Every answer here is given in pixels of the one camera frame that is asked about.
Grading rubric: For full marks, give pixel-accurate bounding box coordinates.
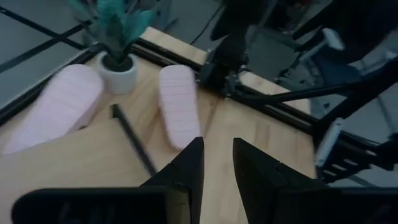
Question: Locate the pink foam slide sandal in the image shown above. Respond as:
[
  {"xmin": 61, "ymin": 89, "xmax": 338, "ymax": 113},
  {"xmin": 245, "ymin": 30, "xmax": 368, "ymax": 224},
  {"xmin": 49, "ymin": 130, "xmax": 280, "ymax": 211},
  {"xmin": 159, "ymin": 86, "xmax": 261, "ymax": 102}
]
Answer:
[
  {"xmin": 2, "ymin": 63, "xmax": 104, "ymax": 156},
  {"xmin": 157, "ymin": 64, "xmax": 202, "ymax": 151}
]

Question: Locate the snake plant in white pot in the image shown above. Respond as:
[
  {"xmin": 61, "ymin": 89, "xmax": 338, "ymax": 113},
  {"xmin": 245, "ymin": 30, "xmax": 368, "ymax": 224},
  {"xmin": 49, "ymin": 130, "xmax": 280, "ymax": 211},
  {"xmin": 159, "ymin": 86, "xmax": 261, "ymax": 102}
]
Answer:
[{"xmin": 67, "ymin": 0, "xmax": 158, "ymax": 96}]

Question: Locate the black office chair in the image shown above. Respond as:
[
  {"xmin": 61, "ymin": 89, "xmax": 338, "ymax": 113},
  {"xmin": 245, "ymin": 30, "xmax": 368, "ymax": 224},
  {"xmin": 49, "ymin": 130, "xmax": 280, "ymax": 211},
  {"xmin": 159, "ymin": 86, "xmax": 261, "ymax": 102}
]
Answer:
[{"xmin": 292, "ymin": 0, "xmax": 398, "ymax": 68}]

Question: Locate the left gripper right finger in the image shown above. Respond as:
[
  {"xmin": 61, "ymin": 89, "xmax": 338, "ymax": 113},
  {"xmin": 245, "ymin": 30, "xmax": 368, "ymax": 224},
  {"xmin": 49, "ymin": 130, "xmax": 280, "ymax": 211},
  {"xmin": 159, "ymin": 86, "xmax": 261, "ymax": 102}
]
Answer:
[{"xmin": 233, "ymin": 138, "xmax": 327, "ymax": 224}]

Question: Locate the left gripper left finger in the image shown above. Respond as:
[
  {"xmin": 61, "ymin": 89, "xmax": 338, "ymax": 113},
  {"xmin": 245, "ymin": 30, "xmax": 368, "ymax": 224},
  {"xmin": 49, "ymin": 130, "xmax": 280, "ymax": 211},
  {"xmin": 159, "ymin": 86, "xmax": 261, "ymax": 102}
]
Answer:
[{"xmin": 139, "ymin": 136, "xmax": 205, "ymax": 224}]

